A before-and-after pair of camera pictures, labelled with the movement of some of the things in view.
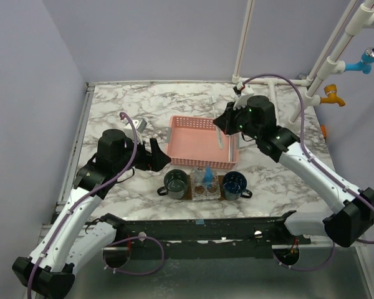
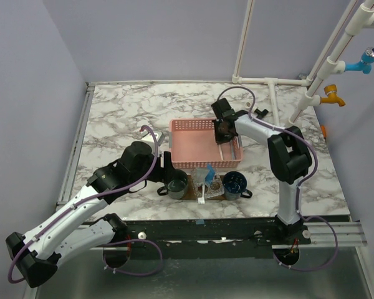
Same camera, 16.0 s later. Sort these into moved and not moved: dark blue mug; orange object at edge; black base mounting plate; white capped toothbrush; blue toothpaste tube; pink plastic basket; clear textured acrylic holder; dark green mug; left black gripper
Moved: clear textured acrylic holder; white capped toothbrush; left black gripper
Not moved: black base mounting plate; dark blue mug; pink plastic basket; blue toothpaste tube; orange object at edge; dark green mug
